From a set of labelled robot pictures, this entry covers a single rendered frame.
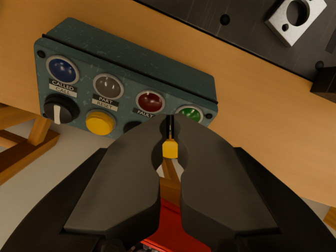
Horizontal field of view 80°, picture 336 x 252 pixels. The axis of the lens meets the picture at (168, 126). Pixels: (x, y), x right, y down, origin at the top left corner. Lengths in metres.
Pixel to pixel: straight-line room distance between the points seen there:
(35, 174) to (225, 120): 1.22
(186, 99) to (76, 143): 1.08
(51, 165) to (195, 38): 1.17
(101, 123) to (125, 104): 0.03
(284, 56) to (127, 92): 0.18
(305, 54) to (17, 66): 0.30
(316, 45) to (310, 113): 0.08
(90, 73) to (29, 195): 1.29
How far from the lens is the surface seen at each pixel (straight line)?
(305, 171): 0.32
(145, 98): 0.16
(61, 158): 1.27
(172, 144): 0.19
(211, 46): 0.23
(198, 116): 0.17
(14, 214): 1.53
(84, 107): 0.19
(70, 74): 0.17
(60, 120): 0.20
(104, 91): 0.17
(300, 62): 0.28
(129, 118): 0.19
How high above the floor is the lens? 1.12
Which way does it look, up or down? 76 degrees down
